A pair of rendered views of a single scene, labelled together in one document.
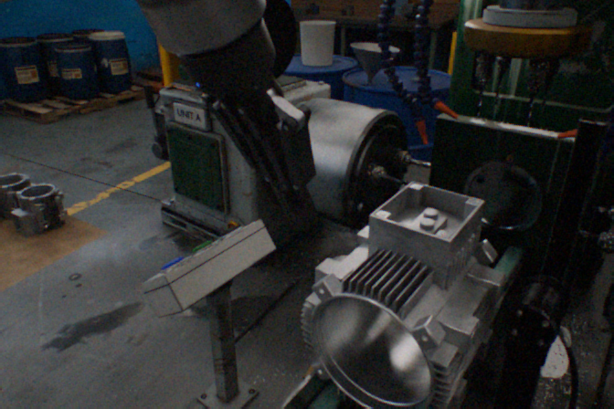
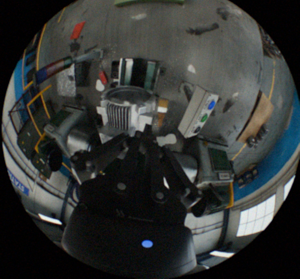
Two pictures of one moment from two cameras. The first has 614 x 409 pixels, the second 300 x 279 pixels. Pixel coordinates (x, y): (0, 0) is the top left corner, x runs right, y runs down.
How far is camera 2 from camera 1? 37 cm
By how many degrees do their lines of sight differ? 36
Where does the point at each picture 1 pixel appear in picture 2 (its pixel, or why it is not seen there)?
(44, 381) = (233, 82)
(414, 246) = (112, 131)
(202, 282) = (196, 99)
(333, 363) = (145, 93)
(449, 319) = (102, 109)
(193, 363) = not seen: hidden behind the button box
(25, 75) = (254, 171)
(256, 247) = (183, 124)
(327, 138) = not seen: hidden behind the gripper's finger
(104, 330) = (228, 101)
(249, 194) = (202, 154)
